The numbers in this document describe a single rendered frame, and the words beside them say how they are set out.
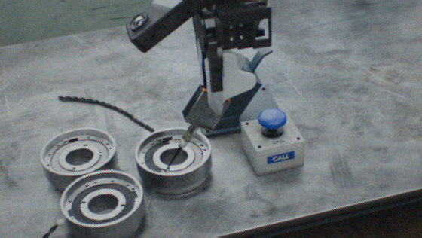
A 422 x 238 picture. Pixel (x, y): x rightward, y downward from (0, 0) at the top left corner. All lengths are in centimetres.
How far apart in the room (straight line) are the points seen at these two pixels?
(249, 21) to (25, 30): 188
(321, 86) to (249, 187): 27
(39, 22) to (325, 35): 151
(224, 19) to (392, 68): 48
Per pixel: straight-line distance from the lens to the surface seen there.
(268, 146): 92
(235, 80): 82
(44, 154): 98
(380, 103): 110
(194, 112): 86
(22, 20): 259
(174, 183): 90
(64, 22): 260
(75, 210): 89
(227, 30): 79
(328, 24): 131
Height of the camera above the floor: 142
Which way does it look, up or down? 36 degrees down
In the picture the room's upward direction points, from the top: 4 degrees counter-clockwise
